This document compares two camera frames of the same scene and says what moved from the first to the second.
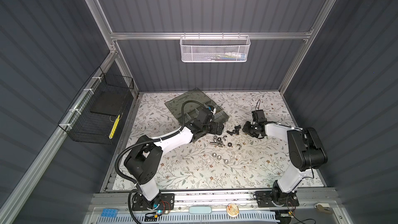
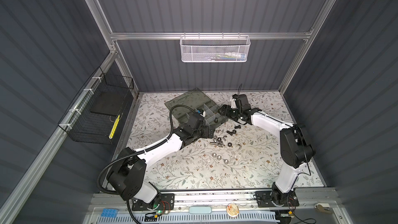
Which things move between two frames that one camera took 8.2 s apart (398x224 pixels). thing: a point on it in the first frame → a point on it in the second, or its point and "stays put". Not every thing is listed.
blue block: [110, 212] stays put
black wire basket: [94, 116] stays put
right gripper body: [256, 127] → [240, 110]
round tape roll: [232, 209] stays put
